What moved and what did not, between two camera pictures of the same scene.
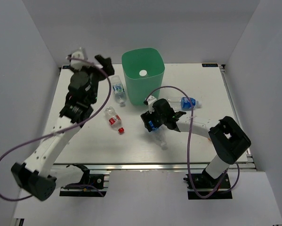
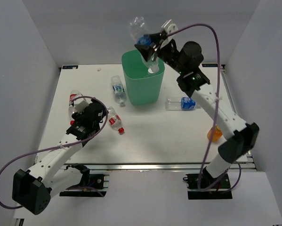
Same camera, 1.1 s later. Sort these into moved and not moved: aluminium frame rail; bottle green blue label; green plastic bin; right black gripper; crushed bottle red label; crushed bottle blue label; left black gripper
Moved: right black gripper; crushed bottle blue label; left black gripper
Not moved: green plastic bin; crushed bottle red label; bottle green blue label; aluminium frame rail
